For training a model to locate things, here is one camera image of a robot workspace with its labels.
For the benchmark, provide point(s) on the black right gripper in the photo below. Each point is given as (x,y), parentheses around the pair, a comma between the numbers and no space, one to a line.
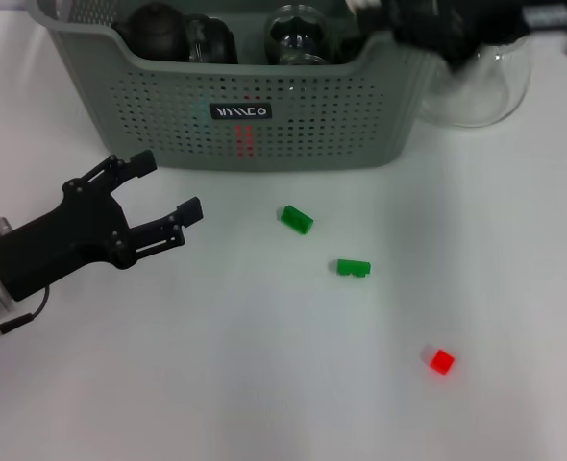
(456,24)

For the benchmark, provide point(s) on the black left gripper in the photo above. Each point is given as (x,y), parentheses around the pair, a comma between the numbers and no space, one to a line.
(69,240)

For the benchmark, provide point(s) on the small red square brick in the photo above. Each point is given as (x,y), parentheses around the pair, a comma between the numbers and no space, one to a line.
(442,361)

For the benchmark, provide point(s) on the grey perforated storage bin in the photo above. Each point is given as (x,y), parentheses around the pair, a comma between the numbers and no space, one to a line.
(264,144)

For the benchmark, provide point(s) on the glass teapot black lid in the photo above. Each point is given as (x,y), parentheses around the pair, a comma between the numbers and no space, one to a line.
(480,96)

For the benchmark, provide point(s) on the small silver wrist plug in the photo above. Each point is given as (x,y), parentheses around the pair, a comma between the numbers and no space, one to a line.
(4,228)

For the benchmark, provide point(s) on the green sloped brick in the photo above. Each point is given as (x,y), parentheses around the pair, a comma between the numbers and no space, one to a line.
(297,220)

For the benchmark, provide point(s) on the dark clay teapot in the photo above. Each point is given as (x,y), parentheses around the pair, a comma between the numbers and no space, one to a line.
(156,31)

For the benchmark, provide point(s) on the green notched brick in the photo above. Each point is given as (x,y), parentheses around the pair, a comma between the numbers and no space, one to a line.
(353,268)

